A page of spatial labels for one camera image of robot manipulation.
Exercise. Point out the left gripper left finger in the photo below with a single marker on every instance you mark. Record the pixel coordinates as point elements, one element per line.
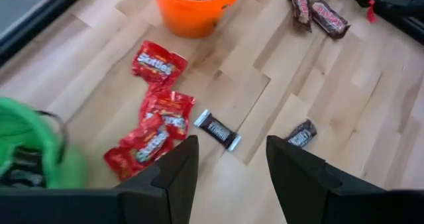
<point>169,191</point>

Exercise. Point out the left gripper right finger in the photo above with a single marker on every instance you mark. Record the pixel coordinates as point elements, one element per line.
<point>298,184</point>

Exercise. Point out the dark Hershey's bar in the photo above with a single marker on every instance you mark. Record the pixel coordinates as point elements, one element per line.
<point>20,171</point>
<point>301,133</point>
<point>217,129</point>

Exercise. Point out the red Skittles pack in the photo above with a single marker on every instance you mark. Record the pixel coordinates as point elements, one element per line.
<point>121,162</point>
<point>150,142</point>
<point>172,113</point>
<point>159,65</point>

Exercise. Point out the brown PayDay bar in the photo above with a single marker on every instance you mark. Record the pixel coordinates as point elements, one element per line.
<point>300,10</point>
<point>329,18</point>

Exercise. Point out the green plastic bucket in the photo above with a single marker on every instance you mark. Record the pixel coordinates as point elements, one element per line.
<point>71,171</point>

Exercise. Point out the orange pumpkin bucket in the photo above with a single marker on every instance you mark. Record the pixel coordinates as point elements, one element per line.
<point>195,18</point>

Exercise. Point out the small red tag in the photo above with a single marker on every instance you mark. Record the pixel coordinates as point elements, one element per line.
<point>371,11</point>

